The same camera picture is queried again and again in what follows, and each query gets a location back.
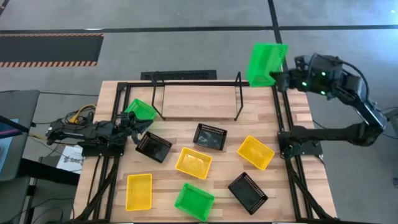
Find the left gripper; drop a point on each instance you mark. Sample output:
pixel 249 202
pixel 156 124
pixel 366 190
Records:
pixel 127 126

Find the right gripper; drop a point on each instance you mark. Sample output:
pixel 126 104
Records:
pixel 297 81

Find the black plastic basket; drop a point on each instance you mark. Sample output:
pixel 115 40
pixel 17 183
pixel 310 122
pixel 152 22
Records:
pixel 154 147
pixel 247 193
pixel 210 137

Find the green plastic basket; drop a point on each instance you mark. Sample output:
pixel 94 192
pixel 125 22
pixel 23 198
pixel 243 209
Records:
pixel 194 202
pixel 264 62
pixel 141 109

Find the yellow plastic basket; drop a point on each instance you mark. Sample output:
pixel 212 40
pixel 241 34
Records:
pixel 139 192
pixel 255 153
pixel 193 163

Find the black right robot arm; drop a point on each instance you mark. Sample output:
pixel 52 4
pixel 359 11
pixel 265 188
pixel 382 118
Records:
pixel 342 132

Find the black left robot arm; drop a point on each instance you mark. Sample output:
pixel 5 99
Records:
pixel 77 133

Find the black perforated floor plate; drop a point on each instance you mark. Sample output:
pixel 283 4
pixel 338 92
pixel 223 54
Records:
pixel 178 75

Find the white printed paper sheet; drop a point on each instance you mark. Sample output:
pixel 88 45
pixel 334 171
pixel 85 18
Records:
pixel 70 161

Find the black floor stand base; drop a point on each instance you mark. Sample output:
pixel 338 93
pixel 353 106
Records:
pixel 46 171

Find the black hazard-striped floor mat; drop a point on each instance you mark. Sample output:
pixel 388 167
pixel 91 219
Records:
pixel 49 49

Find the grey desk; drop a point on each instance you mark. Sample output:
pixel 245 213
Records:
pixel 18 102

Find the computer monitor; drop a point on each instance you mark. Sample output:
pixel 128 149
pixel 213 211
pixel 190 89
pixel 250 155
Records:
pixel 12 123

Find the black aluminium frame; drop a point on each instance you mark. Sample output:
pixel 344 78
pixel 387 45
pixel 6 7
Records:
pixel 140 84

